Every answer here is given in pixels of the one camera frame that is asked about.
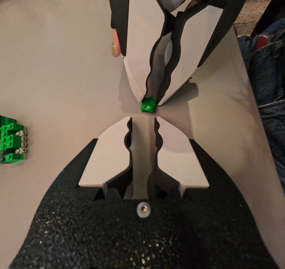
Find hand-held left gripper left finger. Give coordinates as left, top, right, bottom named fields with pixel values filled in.
left=78, top=117, right=134, bottom=199

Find person's blue jeans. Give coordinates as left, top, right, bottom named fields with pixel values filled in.
left=237, top=18, right=285, bottom=195

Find dark cloth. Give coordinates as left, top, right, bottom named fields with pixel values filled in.
left=252, top=0, right=285, bottom=37

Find green and grey brick build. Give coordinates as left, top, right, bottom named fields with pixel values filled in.
left=0, top=116, right=27, bottom=164

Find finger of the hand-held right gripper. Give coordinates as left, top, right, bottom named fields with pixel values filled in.
left=157, top=5, right=224, bottom=106
left=123, top=0, right=167, bottom=103

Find person's right hand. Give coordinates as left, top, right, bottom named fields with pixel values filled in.
left=112, top=29, right=122, bottom=58

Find small green toy brick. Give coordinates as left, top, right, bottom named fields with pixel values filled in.
left=140, top=97, right=157, bottom=113

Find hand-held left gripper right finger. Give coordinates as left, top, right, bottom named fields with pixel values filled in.
left=154, top=117, right=210, bottom=200

